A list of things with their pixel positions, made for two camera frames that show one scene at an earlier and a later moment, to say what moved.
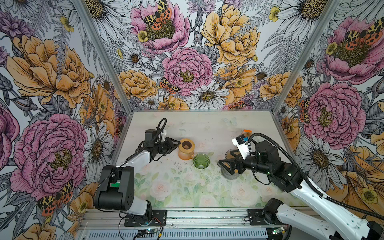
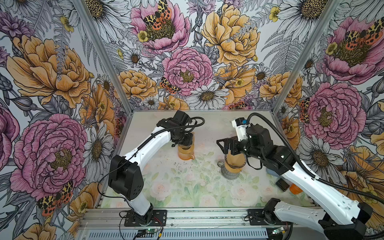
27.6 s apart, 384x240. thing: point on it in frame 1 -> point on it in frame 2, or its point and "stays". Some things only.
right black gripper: [240, 162] -> [227, 141]
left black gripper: [171, 145] -> [188, 141]
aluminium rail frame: [191, 224] stays
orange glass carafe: [185, 156] stays
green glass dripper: [201, 161] -> [184, 147]
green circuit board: [277, 230] stays
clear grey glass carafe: [226, 173] stays
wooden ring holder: [184, 150] stays
